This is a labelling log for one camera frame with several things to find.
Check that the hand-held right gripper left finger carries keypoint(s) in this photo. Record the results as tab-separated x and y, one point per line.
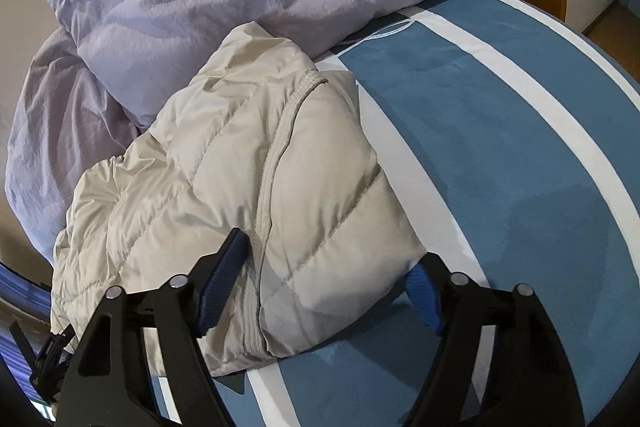
220	277

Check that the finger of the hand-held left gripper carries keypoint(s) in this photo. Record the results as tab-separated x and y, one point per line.
50	357

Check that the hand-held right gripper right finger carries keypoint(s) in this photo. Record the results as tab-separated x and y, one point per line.
425	298

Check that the beige puffer jacket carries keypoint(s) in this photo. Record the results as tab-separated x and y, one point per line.
300	182

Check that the blue white striped bed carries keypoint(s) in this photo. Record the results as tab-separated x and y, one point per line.
500	132

